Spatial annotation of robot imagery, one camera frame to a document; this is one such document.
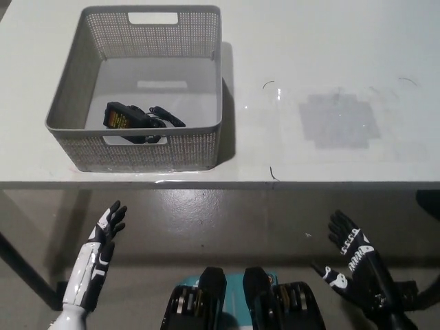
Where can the grey perforated plastic basket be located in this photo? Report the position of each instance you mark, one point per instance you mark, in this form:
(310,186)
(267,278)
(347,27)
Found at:
(137,154)

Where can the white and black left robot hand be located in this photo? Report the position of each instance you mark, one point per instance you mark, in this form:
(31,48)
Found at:
(91,264)

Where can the curved black table leg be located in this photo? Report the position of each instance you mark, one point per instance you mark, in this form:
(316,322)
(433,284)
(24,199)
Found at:
(428,292)

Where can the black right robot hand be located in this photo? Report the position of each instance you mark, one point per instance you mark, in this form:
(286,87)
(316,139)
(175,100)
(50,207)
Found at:
(364,268)

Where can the dark rounded background object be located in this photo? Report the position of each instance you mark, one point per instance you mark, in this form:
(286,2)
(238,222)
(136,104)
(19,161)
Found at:
(428,204)

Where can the black metal table leg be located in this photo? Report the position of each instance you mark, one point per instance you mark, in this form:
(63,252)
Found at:
(31,271)

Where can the black floor tape patch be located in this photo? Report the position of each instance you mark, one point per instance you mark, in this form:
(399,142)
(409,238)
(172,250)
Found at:
(409,288)
(62,290)

